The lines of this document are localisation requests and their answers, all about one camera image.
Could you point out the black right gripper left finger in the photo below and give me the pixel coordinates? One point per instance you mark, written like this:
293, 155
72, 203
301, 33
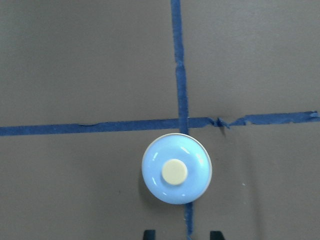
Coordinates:
149, 234

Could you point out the light blue call bell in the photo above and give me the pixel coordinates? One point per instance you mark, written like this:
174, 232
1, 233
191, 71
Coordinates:
176, 168

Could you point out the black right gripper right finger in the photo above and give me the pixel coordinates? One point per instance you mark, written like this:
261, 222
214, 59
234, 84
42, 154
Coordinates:
216, 235

